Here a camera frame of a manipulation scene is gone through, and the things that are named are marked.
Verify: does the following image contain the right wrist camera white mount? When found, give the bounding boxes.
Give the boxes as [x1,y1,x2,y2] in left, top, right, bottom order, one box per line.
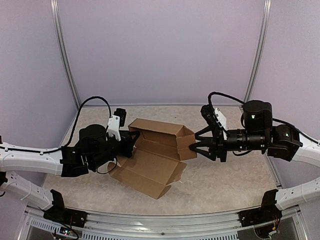
[200,104,228,131]

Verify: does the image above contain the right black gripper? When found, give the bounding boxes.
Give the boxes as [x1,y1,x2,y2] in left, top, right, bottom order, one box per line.
[189,124,268,162]

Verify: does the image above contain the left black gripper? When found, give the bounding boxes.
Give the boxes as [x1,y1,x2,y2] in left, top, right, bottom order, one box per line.
[90,130,140,170]

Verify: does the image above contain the right black camera cable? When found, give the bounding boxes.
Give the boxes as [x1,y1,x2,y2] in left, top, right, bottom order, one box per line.
[207,91,320,146]

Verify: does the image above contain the brown cardboard box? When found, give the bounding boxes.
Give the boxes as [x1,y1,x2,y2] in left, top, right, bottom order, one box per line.
[107,118,197,199]

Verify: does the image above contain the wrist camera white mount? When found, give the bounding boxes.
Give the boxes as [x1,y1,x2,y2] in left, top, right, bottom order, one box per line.
[200,104,228,131]
[106,108,127,142]

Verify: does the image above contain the front aluminium rail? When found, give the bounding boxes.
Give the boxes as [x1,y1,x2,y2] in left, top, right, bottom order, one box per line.
[17,199,308,240]

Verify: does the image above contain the aluminium frame post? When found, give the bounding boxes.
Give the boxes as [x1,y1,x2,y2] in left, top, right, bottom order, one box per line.
[49,0,81,109]
[243,0,272,102]

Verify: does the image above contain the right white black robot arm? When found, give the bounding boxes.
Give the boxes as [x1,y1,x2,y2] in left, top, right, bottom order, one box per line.
[189,100,320,167]

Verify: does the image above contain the left aluminium frame post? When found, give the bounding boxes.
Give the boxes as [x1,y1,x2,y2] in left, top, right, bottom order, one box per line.
[49,0,81,109]

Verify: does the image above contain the right aluminium frame post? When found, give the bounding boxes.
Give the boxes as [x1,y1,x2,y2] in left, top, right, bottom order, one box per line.
[243,0,272,102]

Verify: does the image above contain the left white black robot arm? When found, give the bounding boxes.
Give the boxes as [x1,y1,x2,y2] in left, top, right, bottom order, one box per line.
[0,124,140,223]

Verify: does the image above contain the left black camera cable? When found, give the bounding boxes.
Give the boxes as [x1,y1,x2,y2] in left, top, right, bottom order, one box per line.
[0,95,112,153]

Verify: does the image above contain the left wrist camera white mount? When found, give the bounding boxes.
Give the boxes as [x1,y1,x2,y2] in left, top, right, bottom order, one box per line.
[106,108,127,142]

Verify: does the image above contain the black camera cable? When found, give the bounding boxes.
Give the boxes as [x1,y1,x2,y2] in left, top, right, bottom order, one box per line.
[207,91,320,146]
[0,95,112,153]

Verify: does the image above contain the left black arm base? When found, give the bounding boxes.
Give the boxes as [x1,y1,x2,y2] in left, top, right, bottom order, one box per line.
[43,189,88,228]

